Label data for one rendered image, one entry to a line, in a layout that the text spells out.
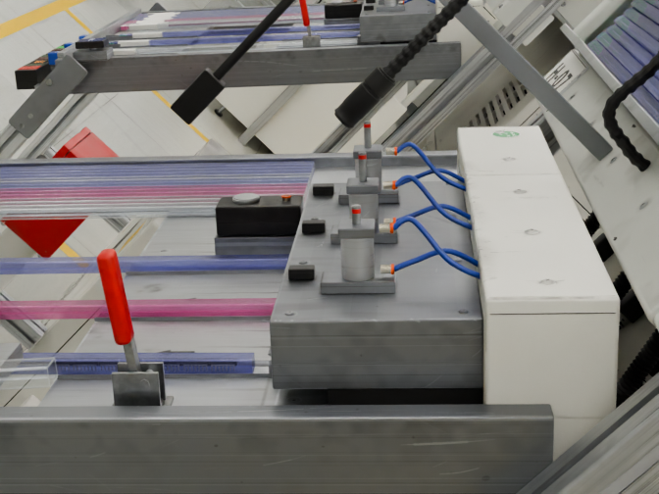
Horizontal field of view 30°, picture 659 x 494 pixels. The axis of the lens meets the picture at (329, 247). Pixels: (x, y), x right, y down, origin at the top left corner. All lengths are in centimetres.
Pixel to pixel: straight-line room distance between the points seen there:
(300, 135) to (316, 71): 337
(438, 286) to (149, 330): 24
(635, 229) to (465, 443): 20
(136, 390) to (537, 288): 26
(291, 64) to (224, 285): 117
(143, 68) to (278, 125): 335
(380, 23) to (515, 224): 132
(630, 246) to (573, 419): 13
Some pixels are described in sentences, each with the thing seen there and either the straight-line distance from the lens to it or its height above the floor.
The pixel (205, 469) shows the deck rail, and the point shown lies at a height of 105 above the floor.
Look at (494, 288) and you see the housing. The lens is 76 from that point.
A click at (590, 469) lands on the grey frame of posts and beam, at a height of 123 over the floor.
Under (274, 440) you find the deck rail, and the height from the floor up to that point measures 110.
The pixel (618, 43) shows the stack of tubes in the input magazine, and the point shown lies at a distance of 116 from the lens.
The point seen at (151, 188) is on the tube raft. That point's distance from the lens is 130.
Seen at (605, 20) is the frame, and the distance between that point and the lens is 127.
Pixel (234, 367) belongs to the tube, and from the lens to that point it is 85.
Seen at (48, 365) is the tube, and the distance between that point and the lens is 62.
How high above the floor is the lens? 140
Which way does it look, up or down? 15 degrees down
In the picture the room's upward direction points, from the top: 46 degrees clockwise
